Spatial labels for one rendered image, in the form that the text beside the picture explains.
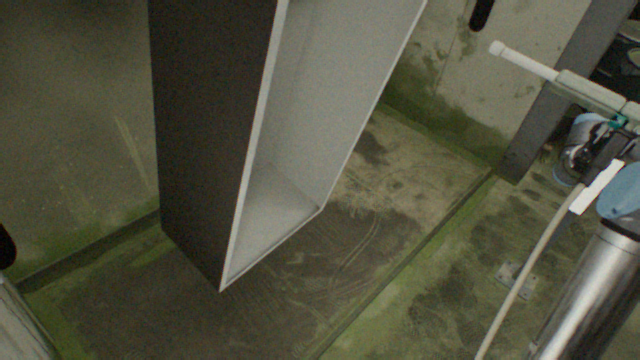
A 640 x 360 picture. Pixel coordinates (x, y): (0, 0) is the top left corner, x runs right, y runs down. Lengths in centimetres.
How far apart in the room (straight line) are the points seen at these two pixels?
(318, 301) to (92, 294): 106
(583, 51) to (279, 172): 184
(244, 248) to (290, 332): 51
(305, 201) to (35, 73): 129
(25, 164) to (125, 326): 82
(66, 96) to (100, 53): 26
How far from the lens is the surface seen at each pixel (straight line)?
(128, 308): 207
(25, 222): 213
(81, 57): 219
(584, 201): 210
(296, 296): 202
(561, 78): 112
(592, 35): 272
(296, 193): 183
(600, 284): 87
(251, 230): 167
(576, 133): 140
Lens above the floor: 178
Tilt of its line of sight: 43 degrees down
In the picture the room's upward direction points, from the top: 10 degrees clockwise
